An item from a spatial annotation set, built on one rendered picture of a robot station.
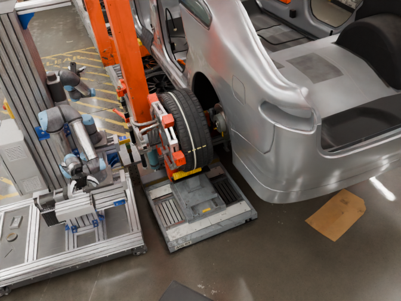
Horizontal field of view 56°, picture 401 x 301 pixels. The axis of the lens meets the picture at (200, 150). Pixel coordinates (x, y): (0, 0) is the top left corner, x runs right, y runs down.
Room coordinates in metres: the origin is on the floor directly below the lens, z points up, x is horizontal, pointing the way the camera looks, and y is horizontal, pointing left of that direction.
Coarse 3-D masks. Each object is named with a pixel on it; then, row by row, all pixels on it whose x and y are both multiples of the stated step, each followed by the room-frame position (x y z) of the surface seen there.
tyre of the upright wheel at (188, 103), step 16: (160, 96) 2.63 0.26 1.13; (176, 96) 2.52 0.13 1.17; (192, 96) 2.49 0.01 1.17; (176, 112) 2.35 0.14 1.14; (192, 112) 2.35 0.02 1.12; (176, 128) 2.29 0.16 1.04; (192, 128) 2.26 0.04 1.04; (208, 128) 2.28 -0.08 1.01; (208, 144) 2.24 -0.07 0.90; (192, 160) 2.20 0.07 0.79; (208, 160) 2.25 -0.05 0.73
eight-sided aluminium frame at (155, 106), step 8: (152, 104) 2.54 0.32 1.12; (160, 104) 2.53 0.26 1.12; (152, 112) 2.65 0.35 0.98; (160, 112) 2.41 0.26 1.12; (160, 120) 2.36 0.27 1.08; (168, 136) 2.25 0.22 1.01; (168, 144) 2.24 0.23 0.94; (176, 144) 2.22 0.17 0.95; (168, 152) 2.55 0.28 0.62; (168, 160) 2.44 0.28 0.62; (176, 168) 2.35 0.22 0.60
